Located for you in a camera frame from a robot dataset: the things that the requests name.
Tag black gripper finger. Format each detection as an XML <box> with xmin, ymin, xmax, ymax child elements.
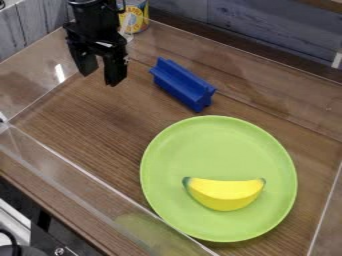
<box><xmin>103</xmin><ymin>51</ymin><xmax>127</xmax><ymax>87</ymax></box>
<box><xmin>68</xmin><ymin>42</ymin><xmax>99</xmax><ymax>76</ymax></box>

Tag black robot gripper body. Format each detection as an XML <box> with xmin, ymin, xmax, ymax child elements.
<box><xmin>61</xmin><ymin>0</ymin><xmax>129</xmax><ymax>57</ymax></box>

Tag yellow toy banana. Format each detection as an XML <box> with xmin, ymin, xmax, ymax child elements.
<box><xmin>181</xmin><ymin>177</ymin><xmax>266</xmax><ymax>211</ymax></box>

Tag green round plate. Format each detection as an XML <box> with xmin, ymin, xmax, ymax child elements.
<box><xmin>140</xmin><ymin>115</ymin><xmax>298</xmax><ymax>243</ymax></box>

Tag yellow labelled tin can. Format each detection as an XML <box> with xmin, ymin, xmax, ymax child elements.
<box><xmin>117</xmin><ymin>0</ymin><xmax>149</xmax><ymax>34</ymax></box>

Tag blue plastic block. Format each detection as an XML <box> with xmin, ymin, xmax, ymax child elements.
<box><xmin>149</xmin><ymin>57</ymin><xmax>216</xmax><ymax>112</ymax></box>

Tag clear acrylic tray walls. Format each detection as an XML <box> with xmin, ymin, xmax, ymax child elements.
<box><xmin>0</xmin><ymin>22</ymin><xmax>342</xmax><ymax>256</ymax></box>

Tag black device with knob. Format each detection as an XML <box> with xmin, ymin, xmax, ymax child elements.
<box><xmin>0</xmin><ymin>223</ymin><xmax>91</xmax><ymax>256</ymax></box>

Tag black cable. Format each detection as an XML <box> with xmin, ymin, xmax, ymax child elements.
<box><xmin>0</xmin><ymin>228</ymin><xmax>21</xmax><ymax>249</ymax></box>

